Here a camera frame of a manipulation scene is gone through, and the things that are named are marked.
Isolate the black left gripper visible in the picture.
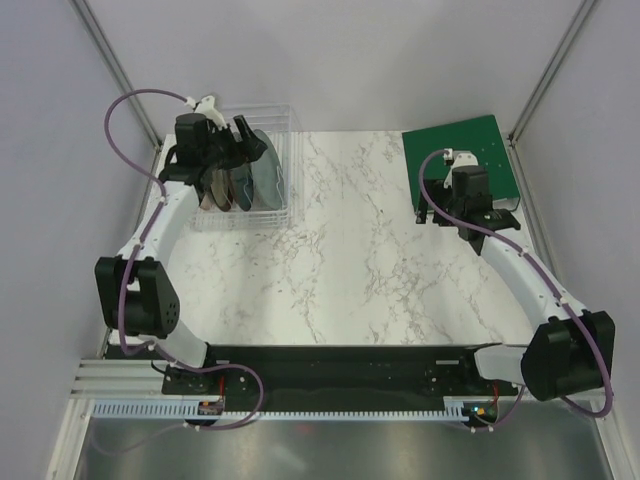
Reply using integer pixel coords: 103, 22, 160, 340
202, 116, 267, 171

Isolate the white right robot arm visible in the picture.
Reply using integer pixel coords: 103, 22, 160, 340
420, 165, 615, 418

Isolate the right aluminium frame post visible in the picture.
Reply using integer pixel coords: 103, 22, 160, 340
507, 0, 600, 148

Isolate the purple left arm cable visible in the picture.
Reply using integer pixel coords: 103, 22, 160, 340
103, 88, 265, 431

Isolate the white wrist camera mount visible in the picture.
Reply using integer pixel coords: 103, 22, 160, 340
185, 95, 227, 129
443, 148, 478, 189

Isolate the dark teal patterned plate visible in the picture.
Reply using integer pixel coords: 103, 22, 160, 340
230, 163, 254, 211

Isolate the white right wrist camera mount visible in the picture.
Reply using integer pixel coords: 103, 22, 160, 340
443, 148, 478, 189

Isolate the left aluminium frame post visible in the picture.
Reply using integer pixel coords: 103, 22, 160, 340
69, 0, 161, 151

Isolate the grey-blue ceramic plate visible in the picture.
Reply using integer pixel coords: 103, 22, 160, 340
252, 129, 283, 210

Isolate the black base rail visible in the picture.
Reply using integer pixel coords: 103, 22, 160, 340
162, 346, 517, 414

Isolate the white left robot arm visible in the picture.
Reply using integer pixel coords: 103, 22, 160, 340
94, 113, 267, 393

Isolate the red rimmed beige plate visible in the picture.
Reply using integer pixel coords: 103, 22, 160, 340
211, 170, 233, 212

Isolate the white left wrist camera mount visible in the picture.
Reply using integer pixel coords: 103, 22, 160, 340
185, 95, 227, 129

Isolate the aluminium frame post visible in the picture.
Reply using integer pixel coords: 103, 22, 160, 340
69, 0, 161, 151
507, 0, 600, 148

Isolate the white slotted cable duct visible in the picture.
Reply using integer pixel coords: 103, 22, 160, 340
92, 399, 225, 420

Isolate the brown rimmed pink plate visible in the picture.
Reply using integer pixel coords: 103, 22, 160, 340
200, 170, 218, 211

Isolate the green binder board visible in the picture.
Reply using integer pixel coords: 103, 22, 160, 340
402, 114, 520, 208

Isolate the clear wire dish rack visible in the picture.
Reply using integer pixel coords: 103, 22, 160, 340
191, 103, 303, 231

